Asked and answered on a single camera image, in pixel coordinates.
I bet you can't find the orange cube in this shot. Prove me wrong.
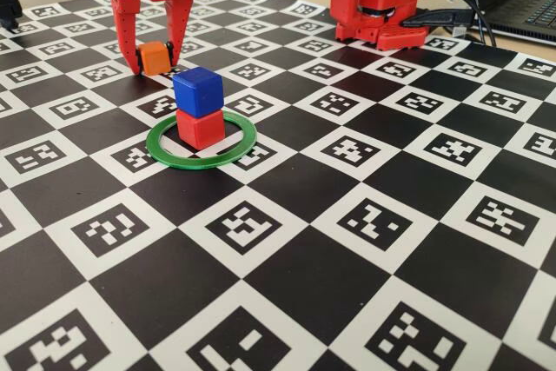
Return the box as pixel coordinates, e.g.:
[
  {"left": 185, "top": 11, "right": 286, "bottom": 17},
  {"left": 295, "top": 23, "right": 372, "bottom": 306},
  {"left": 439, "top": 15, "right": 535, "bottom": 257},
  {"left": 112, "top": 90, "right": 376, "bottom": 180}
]
[{"left": 137, "top": 40, "right": 171, "bottom": 76}]

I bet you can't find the blue cube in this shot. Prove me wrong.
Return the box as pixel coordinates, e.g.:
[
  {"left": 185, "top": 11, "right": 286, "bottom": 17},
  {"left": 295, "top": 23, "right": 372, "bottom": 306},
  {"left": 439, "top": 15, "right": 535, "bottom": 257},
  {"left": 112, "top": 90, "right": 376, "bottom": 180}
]
[{"left": 172, "top": 66, "right": 224, "bottom": 119}]

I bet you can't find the red cube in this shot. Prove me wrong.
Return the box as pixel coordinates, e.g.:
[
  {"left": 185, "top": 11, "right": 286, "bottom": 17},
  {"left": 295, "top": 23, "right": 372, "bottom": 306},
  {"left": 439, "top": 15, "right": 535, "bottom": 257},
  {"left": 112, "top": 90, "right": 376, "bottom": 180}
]
[{"left": 175, "top": 109, "right": 226, "bottom": 150}]

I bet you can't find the black clamp stand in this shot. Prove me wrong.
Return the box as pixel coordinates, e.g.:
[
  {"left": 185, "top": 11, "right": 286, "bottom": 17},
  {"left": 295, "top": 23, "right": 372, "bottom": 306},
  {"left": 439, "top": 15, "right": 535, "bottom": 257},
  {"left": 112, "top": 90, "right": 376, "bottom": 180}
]
[{"left": 0, "top": 0, "right": 23, "bottom": 36}]

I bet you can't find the checkerboard marker mat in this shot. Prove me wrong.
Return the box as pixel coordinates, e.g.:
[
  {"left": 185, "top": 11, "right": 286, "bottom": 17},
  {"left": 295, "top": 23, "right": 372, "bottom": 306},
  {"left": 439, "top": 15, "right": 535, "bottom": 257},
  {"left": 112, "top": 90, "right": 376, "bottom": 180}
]
[{"left": 0, "top": 0, "right": 556, "bottom": 371}]

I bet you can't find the black flat adapter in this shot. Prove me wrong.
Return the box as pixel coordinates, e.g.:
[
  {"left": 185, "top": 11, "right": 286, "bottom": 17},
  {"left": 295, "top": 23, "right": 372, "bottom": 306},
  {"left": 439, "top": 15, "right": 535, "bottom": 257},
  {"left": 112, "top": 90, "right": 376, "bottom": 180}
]
[{"left": 401, "top": 9, "right": 473, "bottom": 29}]

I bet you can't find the green flat ring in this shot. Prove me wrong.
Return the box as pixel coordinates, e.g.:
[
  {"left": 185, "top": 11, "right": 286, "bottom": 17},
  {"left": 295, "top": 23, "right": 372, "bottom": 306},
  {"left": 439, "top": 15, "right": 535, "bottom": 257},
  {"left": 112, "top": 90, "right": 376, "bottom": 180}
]
[{"left": 145, "top": 109, "right": 258, "bottom": 171}]

